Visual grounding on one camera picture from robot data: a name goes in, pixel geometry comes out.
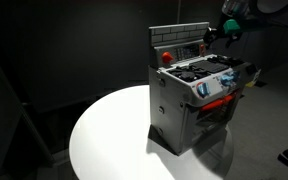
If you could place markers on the orange oven door handle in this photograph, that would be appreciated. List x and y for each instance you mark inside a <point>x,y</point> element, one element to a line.
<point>209,105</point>

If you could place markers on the round white table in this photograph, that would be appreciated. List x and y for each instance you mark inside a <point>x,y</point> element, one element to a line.
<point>113,140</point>

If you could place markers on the grey toy stove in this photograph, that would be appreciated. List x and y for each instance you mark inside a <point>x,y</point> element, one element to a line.
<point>174,100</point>

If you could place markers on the blue right stove knob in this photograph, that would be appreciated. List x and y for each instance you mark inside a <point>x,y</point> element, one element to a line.
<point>235,76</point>

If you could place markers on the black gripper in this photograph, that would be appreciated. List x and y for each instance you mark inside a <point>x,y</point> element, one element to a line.
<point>229,29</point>

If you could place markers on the orange stove button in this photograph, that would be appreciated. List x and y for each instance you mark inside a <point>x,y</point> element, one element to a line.
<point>202,50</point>
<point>167,58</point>

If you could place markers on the blue middle stove knob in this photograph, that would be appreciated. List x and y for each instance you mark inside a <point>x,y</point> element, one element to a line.
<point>226,80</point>

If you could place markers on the blue left stove knob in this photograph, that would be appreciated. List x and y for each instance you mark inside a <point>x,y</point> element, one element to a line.
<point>203,89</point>

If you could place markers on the robot arm with teal band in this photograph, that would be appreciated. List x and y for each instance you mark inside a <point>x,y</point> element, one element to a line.
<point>240,16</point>

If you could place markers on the blue stove knob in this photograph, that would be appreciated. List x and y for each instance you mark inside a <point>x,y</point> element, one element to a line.
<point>203,89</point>
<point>226,80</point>
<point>235,76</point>

